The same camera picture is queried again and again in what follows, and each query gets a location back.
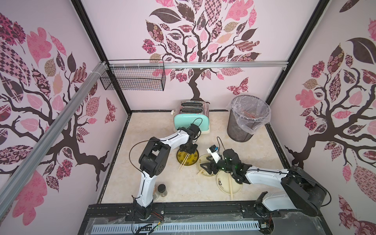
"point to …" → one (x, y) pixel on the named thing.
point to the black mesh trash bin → (235, 131)
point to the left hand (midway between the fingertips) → (190, 153)
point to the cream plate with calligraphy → (203, 159)
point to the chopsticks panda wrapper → (200, 172)
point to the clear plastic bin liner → (251, 112)
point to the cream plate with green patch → (223, 181)
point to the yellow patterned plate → (191, 159)
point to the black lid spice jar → (161, 188)
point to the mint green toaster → (192, 112)
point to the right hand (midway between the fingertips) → (204, 160)
